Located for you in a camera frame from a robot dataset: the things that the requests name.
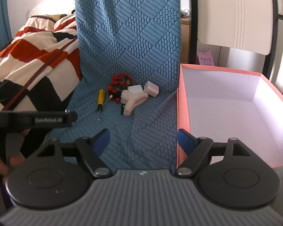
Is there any yellow handled screwdriver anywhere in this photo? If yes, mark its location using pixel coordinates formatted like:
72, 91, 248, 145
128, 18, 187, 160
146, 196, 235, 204
97, 89, 105, 121

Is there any white power adapter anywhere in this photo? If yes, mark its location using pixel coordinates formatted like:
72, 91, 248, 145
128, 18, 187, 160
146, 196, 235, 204
144, 81, 159, 97

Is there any red cable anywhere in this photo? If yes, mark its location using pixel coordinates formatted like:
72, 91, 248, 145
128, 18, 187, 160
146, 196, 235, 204
107, 72, 135, 104

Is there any white charger cube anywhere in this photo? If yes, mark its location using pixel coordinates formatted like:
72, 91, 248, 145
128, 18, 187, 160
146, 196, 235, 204
127, 85, 144, 94

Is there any person's left hand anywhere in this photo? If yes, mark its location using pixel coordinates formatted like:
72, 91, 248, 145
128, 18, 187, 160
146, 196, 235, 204
0, 128, 32, 177

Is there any pink cardboard box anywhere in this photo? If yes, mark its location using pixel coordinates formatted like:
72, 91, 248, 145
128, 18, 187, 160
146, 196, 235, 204
177, 64, 283, 168

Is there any red white black blanket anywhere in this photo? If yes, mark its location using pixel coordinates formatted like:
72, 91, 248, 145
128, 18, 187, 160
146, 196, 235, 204
0, 14, 82, 112

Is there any small pink package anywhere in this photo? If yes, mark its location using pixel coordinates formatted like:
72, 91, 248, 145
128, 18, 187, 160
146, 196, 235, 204
197, 50, 215, 66

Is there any wooden drawer cabinet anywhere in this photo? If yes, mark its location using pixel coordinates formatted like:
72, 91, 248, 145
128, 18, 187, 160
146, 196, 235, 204
180, 18, 190, 63

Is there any blue textured sofa cover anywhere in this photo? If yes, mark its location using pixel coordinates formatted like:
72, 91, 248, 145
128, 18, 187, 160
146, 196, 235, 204
49, 0, 181, 170

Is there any white folding chair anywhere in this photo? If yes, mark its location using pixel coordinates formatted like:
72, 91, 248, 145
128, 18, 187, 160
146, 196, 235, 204
189, 0, 283, 78

